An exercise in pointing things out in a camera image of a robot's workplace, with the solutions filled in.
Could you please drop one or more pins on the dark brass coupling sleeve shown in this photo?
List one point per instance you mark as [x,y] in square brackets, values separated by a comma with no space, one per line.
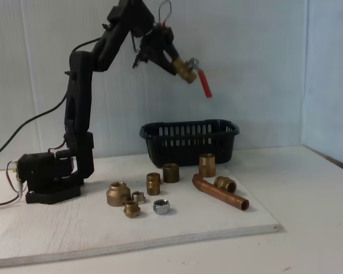
[171,173]

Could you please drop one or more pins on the small controller board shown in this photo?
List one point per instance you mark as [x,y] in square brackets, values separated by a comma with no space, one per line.
[15,171]

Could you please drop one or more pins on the copper pipe piece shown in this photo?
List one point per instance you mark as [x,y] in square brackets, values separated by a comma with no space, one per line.
[217,194]

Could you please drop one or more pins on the black slotted plastic basket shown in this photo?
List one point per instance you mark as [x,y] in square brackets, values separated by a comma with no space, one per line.
[188,160]

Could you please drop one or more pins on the white wooden board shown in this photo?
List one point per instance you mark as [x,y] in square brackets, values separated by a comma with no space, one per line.
[74,234]

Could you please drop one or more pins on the brass hex nipple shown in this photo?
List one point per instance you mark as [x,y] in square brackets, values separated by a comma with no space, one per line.
[223,182]

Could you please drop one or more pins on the small brass threaded nipple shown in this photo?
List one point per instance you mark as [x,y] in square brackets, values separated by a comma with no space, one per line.
[131,209]

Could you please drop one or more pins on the small nickel hex nipple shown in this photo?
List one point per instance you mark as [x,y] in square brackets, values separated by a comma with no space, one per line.
[138,196]

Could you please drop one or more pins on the large brass reducer coupling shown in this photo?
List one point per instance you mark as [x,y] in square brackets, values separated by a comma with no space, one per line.
[117,195]

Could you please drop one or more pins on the brass hex fitting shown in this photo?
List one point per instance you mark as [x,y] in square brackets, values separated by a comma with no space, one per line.
[151,184]

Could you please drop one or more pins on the chrome hex nut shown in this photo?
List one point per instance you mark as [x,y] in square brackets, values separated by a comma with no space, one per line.
[160,208]

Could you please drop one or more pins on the brass threaded sleeve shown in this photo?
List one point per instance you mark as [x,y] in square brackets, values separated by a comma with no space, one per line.
[207,165]

